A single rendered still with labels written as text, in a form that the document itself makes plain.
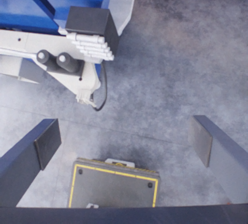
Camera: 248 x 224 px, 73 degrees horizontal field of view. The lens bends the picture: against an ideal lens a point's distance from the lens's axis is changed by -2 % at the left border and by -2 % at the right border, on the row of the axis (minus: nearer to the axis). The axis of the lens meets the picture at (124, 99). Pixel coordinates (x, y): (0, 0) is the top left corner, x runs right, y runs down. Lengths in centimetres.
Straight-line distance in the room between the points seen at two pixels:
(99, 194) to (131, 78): 106
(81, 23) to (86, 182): 117
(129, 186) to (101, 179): 22
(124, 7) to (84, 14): 33
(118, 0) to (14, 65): 97
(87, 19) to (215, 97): 140
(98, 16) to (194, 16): 144
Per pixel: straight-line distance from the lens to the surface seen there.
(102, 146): 175
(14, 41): 125
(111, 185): 147
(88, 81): 94
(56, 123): 17
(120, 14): 99
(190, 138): 17
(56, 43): 109
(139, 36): 188
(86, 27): 71
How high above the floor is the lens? 168
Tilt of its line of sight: 80 degrees down
